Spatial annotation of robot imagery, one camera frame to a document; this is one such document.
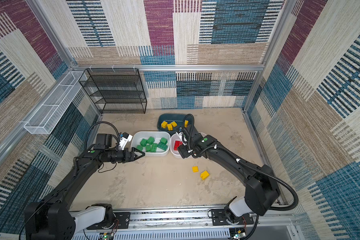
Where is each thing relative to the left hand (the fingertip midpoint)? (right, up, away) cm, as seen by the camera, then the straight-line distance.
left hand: (140, 153), depth 78 cm
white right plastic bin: (+17, +7, +20) cm, 27 cm away
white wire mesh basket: (-43, +16, -9) cm, 47 cm away
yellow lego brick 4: (+34, -13, +7) cm, 38 cm away
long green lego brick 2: (+9, +1, +21) cm, 22 cm away
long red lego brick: (+19, +2, +21) cm, 28 cm away
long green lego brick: (+4, 0, +18) cm, 19 cm away
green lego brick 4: (+10, +4, +21) cm, 24 cm away
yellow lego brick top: (+9, +15, +30) cm, 35 cm away
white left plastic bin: (-7, +8, +22) cm, 25 cm away
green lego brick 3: (0, 0, +21) cm, 21 cm away
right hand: (+24, +2, +4) cm, 25 cm away
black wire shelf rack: (-26, +39, +31) cm, 57 cm away
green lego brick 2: (+1, +5, +22) cm, 23 cm away
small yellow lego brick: (+29, -11, +11) cm, 33 cm away
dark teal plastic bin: (+19, +20, +41) cm, 49 cm away
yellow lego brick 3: (+25, +16, +33) cm, 44 cm away
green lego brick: (-3, +3, +21) cm, 21 cm away
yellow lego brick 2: (+16, +15, +32) cm, 39 cm away
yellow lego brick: (+13, +13, +28) cm, 34 cm away
